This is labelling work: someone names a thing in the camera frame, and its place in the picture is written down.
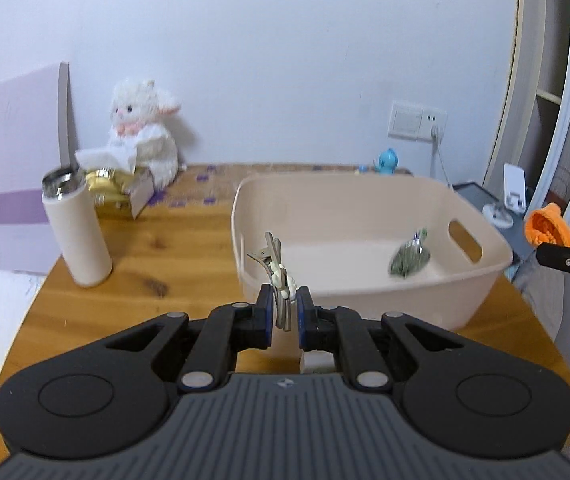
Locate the orange cloth toy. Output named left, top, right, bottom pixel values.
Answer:
left=524, top=203, right=570, bottom=248

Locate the metal hair clip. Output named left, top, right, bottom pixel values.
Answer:
left=246, top=231, right=297, bottom=332

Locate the small white box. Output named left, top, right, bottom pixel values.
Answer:
left=300, top=351, right=336, bottom=374

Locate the grey cloth garment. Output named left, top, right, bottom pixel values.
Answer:
left=512, top=254, right=565, bottom=340

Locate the white phone stand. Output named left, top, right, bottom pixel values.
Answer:
left=481, top=162, right=527, bottom=230

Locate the beige plastic storage basket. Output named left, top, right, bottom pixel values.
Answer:
left=231, top=172, right=513, bottom=330

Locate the small blue bird figurine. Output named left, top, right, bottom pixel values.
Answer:
left=373, top=148, right=399, bottom=176

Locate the tissue box with tissue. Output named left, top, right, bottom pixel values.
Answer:
left=75, top=146, right=155, bottom=220

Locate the white plush bunny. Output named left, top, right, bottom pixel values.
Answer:
left=108, top=79, right=180, bottom=192

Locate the cream thermos bottle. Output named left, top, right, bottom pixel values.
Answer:
left=42, top=165, right=113, bottom=287

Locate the purple headboard panel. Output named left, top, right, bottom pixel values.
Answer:
left=0, top=63, right=70, bottom=274

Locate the white charger cable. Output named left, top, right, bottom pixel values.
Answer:
left=429, top=127, right=456, bottom=191

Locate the white wall socket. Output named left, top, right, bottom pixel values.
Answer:
left=416, top=107, right=449, bottom=142

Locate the white wall switch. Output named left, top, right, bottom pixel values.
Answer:
left=388, top=101, right=424, bottom=140

